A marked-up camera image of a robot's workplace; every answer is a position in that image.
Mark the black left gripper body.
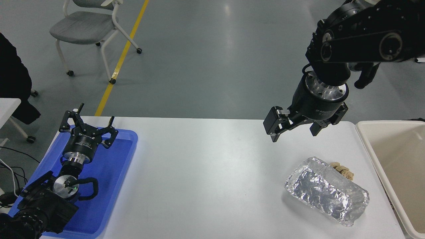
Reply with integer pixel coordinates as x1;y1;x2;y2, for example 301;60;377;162
64;127;104;159

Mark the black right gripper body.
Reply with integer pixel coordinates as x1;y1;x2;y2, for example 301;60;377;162
288;76;348;124

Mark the crinkled silver foil tray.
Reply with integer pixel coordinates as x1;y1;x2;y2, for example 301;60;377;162
285;156;370;227

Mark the blue plastic tray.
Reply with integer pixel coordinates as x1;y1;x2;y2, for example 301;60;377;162
8;128;138;239

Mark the crumpled tan paper ball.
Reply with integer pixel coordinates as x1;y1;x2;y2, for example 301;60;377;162
329;161;355;182

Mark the white chair leg with casters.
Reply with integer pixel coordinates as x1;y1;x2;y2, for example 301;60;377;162
7;89;40;144

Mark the person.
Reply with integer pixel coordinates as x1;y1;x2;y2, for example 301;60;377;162
0;32;42;125

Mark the large pale plastic bin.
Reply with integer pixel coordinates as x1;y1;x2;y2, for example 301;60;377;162
355;120;425;239

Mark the thin black floor cable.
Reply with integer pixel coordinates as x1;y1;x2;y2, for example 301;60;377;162
0;146;41;164

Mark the looped black floor cable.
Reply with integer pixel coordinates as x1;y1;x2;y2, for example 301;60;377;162
0;165;29;196

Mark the white floor cable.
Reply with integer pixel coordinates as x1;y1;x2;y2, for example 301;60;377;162
0;158;18;197

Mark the grey seat white frame chair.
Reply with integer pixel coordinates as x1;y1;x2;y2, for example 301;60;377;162
49;0;143;85

